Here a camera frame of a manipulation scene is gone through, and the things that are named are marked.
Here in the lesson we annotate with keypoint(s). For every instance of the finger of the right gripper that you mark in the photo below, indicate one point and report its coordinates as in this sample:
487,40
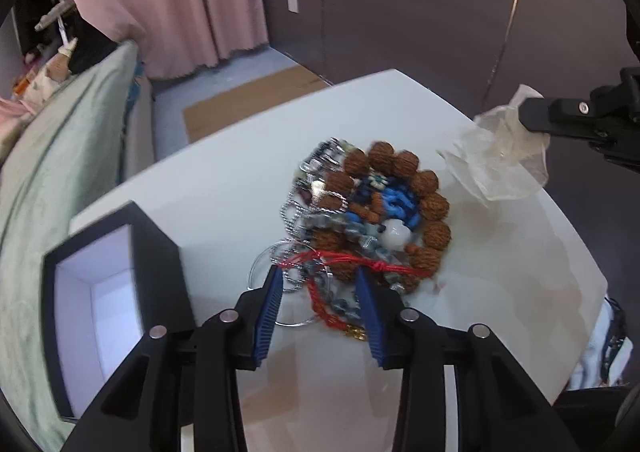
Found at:
559,117

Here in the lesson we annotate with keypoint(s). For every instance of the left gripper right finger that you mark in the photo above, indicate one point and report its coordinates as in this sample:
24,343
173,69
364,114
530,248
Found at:
499,407

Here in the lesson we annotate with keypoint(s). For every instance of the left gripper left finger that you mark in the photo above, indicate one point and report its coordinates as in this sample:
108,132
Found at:
190,372

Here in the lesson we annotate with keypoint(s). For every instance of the black jewelry box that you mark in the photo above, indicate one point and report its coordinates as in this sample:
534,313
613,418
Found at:
102,289

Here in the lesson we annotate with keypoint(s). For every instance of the green bed blanket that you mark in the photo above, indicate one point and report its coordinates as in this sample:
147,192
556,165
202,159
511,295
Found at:
66,159

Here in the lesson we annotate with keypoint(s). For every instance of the flattened cardboard sheet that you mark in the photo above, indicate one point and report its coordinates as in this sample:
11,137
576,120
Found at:
214,114

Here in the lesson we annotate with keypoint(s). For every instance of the pillows and clothes pile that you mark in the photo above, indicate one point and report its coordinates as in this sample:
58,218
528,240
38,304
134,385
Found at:
48,68

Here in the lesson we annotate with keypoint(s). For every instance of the white wall socket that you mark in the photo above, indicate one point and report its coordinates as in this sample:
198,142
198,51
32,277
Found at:
293,6

